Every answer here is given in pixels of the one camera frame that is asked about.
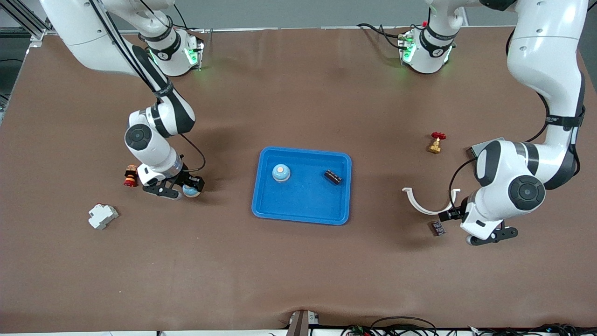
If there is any black base cable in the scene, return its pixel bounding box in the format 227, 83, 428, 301
173, 5, 206, 33
357, 22, 407, 49

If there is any aluminium frame profile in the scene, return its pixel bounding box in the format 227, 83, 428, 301
0, 0, 47, 42

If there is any metal table edge clamp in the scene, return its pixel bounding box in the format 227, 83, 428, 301
285, 309, 320, 336

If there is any white circuit breaker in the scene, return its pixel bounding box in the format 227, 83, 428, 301
88, 203, 119, 230

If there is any brass valve with red handle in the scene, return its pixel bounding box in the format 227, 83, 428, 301
427, 132, 447, 154

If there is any black right base cable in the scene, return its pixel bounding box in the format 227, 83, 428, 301
173, 5, 206, 33

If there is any black cable bundle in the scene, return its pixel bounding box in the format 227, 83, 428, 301
340, 316, 439, 336
471, 323, 576, 336

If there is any orange and red push button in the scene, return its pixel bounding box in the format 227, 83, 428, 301
123, 164, 140, 188

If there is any white half-round pipe clamp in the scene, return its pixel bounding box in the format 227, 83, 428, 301
402, 188, 461, 216

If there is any grey metal electronics box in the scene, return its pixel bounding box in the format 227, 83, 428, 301
468, 137, 507, 158

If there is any black left base cable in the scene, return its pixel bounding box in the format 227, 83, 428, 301
357, 22, 407, 49

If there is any blue plastic tray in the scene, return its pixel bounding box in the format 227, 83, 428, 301
251, 147, 352, 226

